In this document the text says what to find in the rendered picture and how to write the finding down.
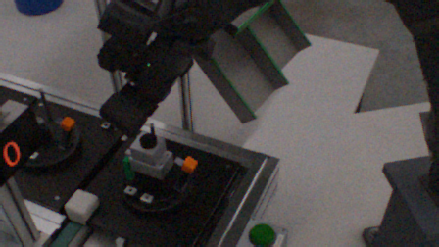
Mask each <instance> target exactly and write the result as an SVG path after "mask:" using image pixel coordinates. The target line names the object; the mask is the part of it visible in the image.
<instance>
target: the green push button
mask: <svg viewBox="0 0 439 247"><path fill-rule="evenodd" d="M274 237H275V232H274V230H273V228H271V226H270V225H267V224H265V223H259V224H257V225H255V226H253V228H252V230H251V238H252V241H253V242H254V243H256V245H260V246H267V245H270V244H271V242H273V240H274Z"/></svg>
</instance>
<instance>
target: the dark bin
mask: <svg viewBox="0 0 439 247"><path fill-rule="evenodd" d="M274 2H275V0H273V1H271V2H268V3H266V4H263V5H261V6H259V7H255V8H252V9H250V10H248V11H246V12H245V13H242V14H241V15H240V16H239V17H237V18H236V20H234V21H232V23H230V24H229V25H228V26H226V27H225V28H223V29H224V30H225V31H226V32H228V33H229V35H230V36H232V37H233V38H234V37H235V36H237V35H238V34H239V32H241V31H242V30H243V29H245V28H246V26H249V24H250V23H252V22H253V21H254V20H255V19H256V18H257V17H259V16H260V15H261V14H262V13H264V12H265V11H266V10H267V9H268V8H269V7H271V5H272V4H273V3H274Z"/></svg>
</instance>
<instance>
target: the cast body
mask: <svg viewBox="0 0 439 247"><path fill-rule="evenodd" d="M125 156H126V157H130V158H129V160H130V164H131V169H132V170H135V171H137V172H139V173H144V174H147V175H149V176H153V177H154V178H156V179H164V177H165V176H166V175H167V173H168V172H169V170H170V169H171V167H172V166H173V153H172V152H170V151H167V147H166V142H165V139H164V137H158V136H156V135H155V134H151V133H147V132H144V131H142V132H141V134H140V135H139V136H138V137H137V139H136V140H134V143H133V144H131V147H130V150H128V149H127V150H126V151H125Z"/></svg>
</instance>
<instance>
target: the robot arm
mask: <svg viewBox="0 0 439 247"><path fill-rule="evenodd" d="M271 1H273V0H158V2H157V3H154V2H152V1H151V0H111V1H110V2H109V3H108V7H107V8H106V9H105V12H104V13H103V15H102V18H101V20H99V23H98V26H97V29H100V30H102V31H103V32H106V33H108V34H109V35H111V36H112V37H111V38H110V39H108V40H107V41H106V42H104V43H103V46H102V48H101V49H99V53H98V55H97V58H98V66H100V68H102V69H105V70H106V71H108V72H112V73H113V72H115V71H116V70H119V71H121V72H125V73H126V74H125V76H124V79H126V81H127V84H126V85H125V86H124V87H123V88H122V89H121V90H120V91H119V92H115V93H114V94H112V95H111V97H110V98H108V100H107V101H105V103H104V104H103V105H102V107H101V108H100V110H99V111H98V112H99V116H100V117H102V118H103V119H105V121H107V122H108V123H109V124H111V125H112V126H114V127H115V128H116V129H117V130H119V131H121V132H122V134H124V135H125V136H126V137H128V138H132V137H134V136H135V135H136V134H137V132H138V131H139V130H140V129H141V127H143V126H144V125H145V123H146V122H147V118H150V117H151V116H152V115H153V114H154V112H155V111H156V110H157V108H159V105H157V104H159V103H161V102H162V101H164V100H165V99H166V98H167V96H168V95H170V93H171V89H172V88H173V86H174V85H175V84H176V80H177V79H178V78H179V77H180V78H183V77H184V76H185V75H186V74H187V72H188V71H189V70H190V69H191V67H192V66H193V64H194V62H193V56H194V55H195V56H198V57H200V58H201V59H204V60H206V61H207V62H209V61H210V59H211V57H212V55H213V49H214V47H215V45H216V42H215V41H214V40H213V38H212V37H211V35H212V34H213V33H215V32H218V31H219V30H220V29H223V28H225V27H226V26H228V25H229V24H230V23H232V21H234V20H236V18H237V17H239V16H240V15H241V14H242V13H245V12H246V11H248V10H250V9H252V8H255V7H259V6H261V5H263V4H266V3H268V2H271ZM383 1H386V2H387V3H389V4H393V6H394V7H395V9H396V12H397V14H398V15H399V17H400V19H401V20H402V24H403V25H404V26H405V27H406V29H407V30H408V31H409V33H410V34H411V36H412V38H413V43H415V49H416V52H417V55H418V60H419V63H420V68H421V69H422V75H423V79H422V81H425V87H426V90H427V93H428V99H429V101H428V102H429V104H430V109H429V111H424V112H419V115H420V119H421V123H422V130H423V134H424V138H425V143H426V144H427V148H428V156H429V159H430V161H433V162H432V166H431V167H430V169H429V173H426V174H422V175H420V176H419V177H418V179H419V180H420V182H421V183H422V186H424V188H425V190H426V191H427V192H428V195H429V196H430V197H431V199H432V201H433V202H434V203H435V206H436V207H437V208H438V209H439V0H383ZM153 32H155V33H157V36H156V37H155V38H154V40H152V39H151V41H150V44H149V45H147V42H148V40H149V39H150V37H151V34H152V33H153ZM132 82H133V83H134V85H131V84H130V83H132Z"/></svg>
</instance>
